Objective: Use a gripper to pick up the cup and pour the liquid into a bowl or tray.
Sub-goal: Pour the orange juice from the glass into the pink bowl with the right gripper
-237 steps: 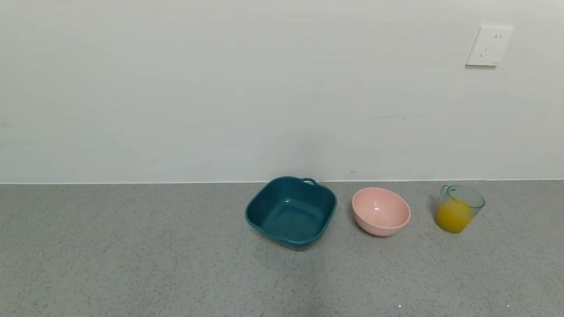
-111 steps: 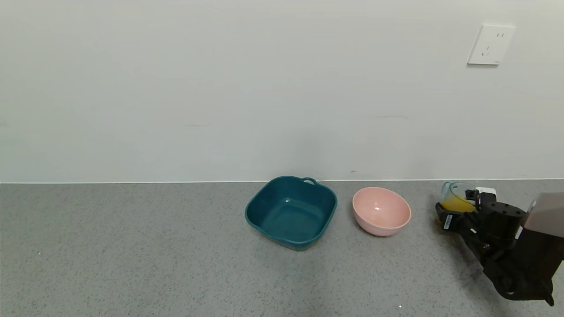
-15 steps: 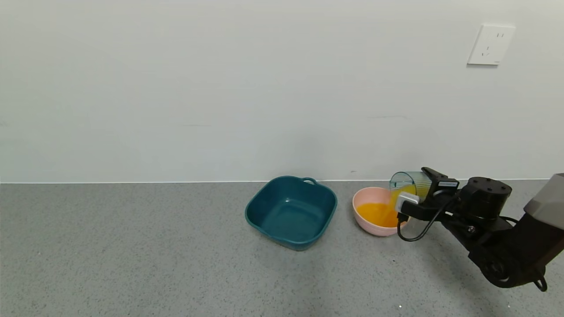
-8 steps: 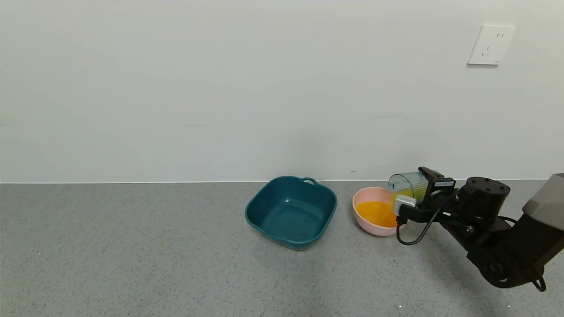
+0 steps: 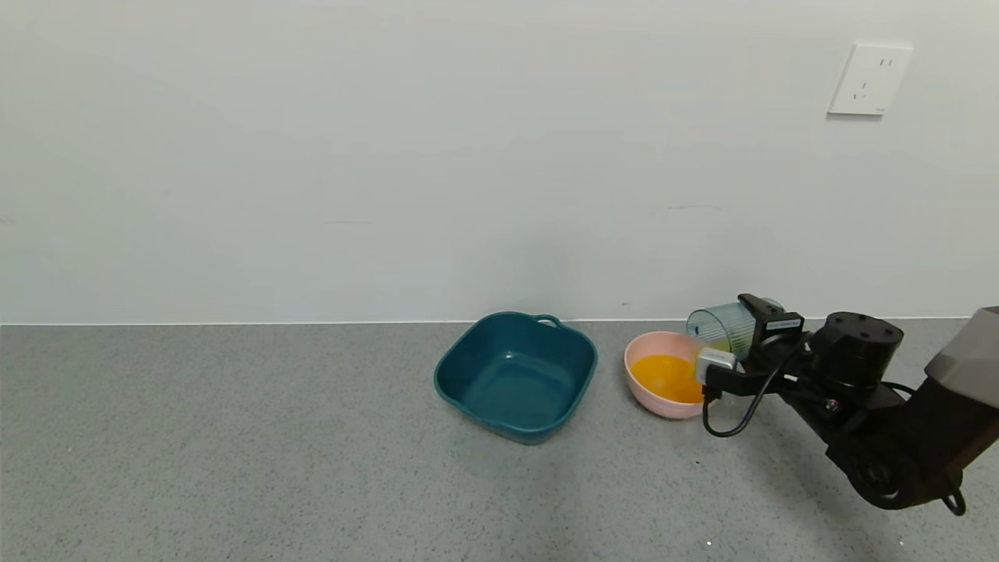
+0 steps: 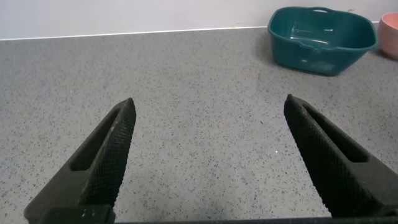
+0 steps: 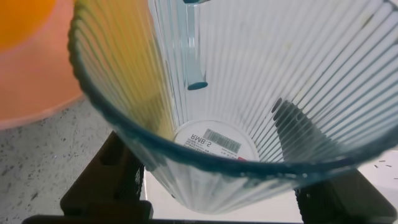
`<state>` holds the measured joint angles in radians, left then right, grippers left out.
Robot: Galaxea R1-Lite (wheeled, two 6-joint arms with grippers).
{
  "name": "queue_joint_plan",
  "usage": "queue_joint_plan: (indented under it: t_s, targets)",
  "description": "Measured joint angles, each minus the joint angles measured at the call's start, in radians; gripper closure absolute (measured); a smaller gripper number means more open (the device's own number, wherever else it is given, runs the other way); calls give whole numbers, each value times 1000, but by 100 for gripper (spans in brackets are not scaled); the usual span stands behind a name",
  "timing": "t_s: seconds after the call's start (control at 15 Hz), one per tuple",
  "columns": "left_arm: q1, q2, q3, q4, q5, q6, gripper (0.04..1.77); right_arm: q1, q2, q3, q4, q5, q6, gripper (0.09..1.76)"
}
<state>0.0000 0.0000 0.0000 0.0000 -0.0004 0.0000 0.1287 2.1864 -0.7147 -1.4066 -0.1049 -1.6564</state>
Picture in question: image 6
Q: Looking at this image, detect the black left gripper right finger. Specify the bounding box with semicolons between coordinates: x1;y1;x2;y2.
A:
283;93;398;218

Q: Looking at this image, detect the pink round bowl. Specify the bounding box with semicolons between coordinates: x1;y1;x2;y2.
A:
377;12;398;61

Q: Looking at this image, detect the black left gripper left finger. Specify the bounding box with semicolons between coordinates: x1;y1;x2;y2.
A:
24;97;137;224

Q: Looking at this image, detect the teal square plastic basin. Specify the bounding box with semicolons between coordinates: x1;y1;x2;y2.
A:
267;6;379;77

